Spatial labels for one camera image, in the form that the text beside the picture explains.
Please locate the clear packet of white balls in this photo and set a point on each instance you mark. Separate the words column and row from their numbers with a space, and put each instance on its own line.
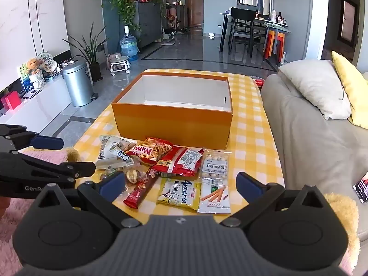
column 215, row 165

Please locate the red snack bag on floor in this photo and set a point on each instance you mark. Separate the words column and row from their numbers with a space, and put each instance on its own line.
column 259, row 82

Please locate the brown wooden door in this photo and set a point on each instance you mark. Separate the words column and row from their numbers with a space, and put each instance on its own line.
column 195, row 5

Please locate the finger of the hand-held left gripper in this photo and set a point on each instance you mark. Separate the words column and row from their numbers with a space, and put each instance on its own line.
column 80, row 169
column 49, row 143

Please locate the trailing green pothos plant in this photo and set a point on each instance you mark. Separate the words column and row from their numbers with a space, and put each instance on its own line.
column 126, row 4

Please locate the orange stool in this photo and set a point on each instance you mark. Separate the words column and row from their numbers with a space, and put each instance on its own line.
column 280, row 47
column 268, row 44

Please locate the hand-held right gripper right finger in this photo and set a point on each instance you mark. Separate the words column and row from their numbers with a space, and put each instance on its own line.
column 247, row 184

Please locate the small green snack packet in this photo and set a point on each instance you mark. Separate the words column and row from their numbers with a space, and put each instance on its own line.
column 110, row 172

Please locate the white low cabinet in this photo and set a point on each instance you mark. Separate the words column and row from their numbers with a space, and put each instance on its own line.
column 43, row 103

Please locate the long red wafer packet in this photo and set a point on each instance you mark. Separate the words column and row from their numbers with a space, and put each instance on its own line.
column 141, row 191

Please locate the white packet with orange sticks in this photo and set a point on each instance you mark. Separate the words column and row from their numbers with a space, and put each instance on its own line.
column 214, row 197

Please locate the red snack bag white label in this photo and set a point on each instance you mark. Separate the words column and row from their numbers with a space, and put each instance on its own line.
column 179, row 161

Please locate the blue water jug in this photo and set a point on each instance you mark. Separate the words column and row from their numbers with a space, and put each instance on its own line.
column 129, row 44

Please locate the black dining chair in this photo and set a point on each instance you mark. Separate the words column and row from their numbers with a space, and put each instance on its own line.
column 243, row 15

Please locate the red box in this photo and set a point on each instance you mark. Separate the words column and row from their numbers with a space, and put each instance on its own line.
column 11, row 100

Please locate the grey sofa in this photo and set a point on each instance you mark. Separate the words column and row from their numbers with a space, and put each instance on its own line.
column 302, row 146

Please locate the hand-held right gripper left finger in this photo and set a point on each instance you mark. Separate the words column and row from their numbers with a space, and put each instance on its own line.
column 113, row 183

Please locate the small white wheeled stool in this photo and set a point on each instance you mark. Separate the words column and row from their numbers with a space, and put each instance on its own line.
column 118, row 63

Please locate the grey sideboard cabinet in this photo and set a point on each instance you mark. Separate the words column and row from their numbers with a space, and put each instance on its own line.
column 148, row 23

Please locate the silver pedal trash can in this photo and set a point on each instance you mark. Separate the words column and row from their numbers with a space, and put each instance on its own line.
column 77, row 83

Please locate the yellow white snack packet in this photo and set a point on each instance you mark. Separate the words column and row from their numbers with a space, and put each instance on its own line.
column 178, row 194

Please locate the small clear candy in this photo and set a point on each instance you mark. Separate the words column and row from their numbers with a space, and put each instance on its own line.
column 132, row 176

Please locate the yellow pillow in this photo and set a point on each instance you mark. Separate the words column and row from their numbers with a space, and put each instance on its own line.
column 352, row 86

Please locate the yellow fluffy cloth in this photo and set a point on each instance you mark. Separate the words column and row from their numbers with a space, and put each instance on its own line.
column 346, row 218

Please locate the dining table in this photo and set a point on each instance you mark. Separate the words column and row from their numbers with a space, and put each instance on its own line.
column 273, row 24

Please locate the yellow checked tablecloth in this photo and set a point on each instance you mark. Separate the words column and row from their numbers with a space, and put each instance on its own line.
column 250, row 138

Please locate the teddy bear toy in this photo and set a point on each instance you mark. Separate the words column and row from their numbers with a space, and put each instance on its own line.
column 34, row 65

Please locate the potted long-leaf plant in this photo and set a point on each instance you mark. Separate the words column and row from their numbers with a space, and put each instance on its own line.
column 90, row 51

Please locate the white pillow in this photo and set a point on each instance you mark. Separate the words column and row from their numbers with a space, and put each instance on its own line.
column 313, row 86

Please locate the grey white snack packet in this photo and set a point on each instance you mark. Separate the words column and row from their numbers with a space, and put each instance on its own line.
column 113, row 151

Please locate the round hand fan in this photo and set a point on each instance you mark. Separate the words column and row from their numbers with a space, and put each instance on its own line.
column 46, row 60

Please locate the red yellow stick snack bag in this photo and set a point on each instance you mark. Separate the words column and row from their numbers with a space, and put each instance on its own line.
column 149, row 151

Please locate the pink fluffy rug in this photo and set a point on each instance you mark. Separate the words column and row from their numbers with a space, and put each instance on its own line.
column 11, row 230

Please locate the smartphone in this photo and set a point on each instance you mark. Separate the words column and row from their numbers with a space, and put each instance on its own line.
column 361, row 188

